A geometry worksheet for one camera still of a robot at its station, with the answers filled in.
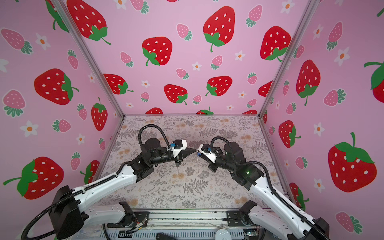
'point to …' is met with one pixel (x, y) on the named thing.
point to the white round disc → (223, 234)
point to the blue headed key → (198, 154)
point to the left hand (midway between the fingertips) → (194, 148)
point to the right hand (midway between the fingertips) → (200, 153)
